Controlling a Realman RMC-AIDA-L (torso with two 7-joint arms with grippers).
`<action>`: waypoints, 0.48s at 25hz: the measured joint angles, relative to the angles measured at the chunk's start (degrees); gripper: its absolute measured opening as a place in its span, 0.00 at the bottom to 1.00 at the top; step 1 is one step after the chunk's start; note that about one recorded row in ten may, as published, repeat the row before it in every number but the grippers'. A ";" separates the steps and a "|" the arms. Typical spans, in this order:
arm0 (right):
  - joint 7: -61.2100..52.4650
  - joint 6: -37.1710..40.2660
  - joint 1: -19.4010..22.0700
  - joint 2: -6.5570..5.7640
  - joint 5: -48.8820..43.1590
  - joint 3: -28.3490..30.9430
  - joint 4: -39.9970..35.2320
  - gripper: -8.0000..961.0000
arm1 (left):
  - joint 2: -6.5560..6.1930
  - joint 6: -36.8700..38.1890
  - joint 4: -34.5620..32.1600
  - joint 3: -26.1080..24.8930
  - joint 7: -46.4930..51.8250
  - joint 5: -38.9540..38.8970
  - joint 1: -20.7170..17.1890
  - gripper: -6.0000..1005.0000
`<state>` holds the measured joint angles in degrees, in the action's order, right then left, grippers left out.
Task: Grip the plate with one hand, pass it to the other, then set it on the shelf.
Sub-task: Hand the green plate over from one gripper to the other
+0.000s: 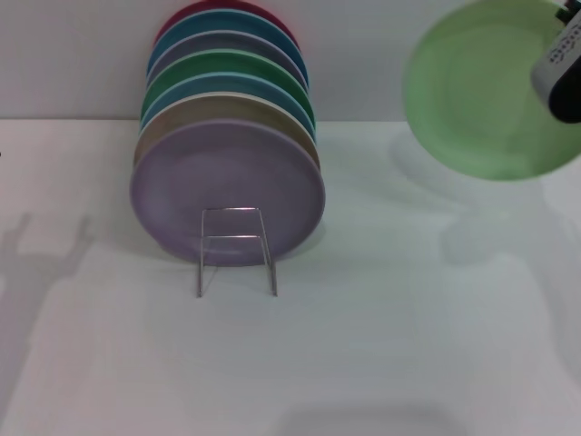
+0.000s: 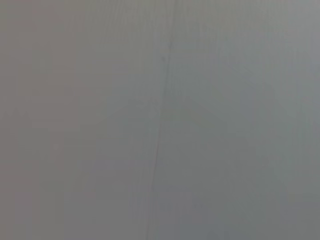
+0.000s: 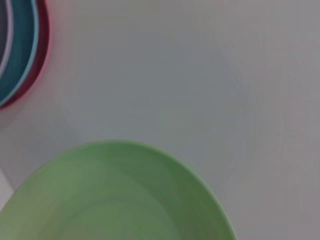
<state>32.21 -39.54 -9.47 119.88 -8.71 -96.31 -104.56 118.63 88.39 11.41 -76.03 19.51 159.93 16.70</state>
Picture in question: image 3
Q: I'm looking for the teal blue plate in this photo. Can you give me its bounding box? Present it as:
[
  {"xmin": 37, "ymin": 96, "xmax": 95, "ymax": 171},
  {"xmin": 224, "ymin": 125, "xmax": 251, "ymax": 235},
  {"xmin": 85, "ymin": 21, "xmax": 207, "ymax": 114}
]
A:
[{"xmin": 0, "ymin": 0, "xmax": 40, "ymax": 106}]

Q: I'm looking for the crimson red plate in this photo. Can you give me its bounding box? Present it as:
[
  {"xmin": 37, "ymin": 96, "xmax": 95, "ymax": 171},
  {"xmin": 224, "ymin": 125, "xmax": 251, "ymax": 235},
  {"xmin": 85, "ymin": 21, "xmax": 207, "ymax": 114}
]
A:
[{"xmin": 0, "ymin": 0, "xmax": 53, "ymax": 110}]

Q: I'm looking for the light green plate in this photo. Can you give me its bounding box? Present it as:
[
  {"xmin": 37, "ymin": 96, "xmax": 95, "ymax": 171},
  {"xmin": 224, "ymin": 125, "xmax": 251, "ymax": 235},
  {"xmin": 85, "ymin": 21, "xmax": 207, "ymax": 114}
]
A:
[{"xmin": 0, "ymin": 139, "xmax": 239, "ymax": 240}]

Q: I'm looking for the grey lilac-rimmed plate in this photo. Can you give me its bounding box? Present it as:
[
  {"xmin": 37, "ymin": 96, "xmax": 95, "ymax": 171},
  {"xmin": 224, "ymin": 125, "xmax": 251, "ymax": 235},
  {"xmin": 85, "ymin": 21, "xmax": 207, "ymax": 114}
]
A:
[{"xmin": 0, "ymin": 0, "xmax": 14, "ymax": 74}]

